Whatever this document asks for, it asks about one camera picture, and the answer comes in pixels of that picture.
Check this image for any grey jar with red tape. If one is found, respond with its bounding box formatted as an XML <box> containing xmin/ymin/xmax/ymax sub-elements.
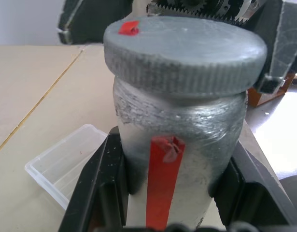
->
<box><xmin>113</xmin><ymin>76</ymin><xmax>248</xmax><ymax>230</ymax></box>

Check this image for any clear plastic box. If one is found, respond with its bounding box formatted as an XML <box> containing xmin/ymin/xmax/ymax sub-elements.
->
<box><xmin>24</xmin><ymin>123</ymin><xmax>108</xmax><ymax>211</ymax></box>

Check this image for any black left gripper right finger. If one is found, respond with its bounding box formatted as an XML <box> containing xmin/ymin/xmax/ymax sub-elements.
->
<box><xmin>208</xmin><ymin>140</ymin><xmax>297</xmax><ymax>232</ymax></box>

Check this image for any grey ribbed screw lid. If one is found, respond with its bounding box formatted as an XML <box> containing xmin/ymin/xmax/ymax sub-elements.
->
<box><xmin>103</xmin><ymin>15</ymin><xmax>269</xmax><ymax>100</ymax></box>

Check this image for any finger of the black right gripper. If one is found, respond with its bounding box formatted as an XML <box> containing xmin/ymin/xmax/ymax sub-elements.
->
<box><xmin>244</xmin><ymin>0</ymin><xmax>297</xmax><ymax>94</ymax></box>
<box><xmin>56</xmin><ymin>0</ymin><xmax>137</xmax><ymax>45</ymax></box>

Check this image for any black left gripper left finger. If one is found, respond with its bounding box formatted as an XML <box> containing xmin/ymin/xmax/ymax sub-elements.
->
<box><xmin>58</xmin><ymin>126</ymin><xmax>129</xmax><ymax>232</ymax></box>

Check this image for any orange brown box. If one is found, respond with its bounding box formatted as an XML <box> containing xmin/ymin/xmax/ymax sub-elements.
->
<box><xmin>247</xmin><ymin>72</ymin><xmax>296</xmax><ymax>107</ymax></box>

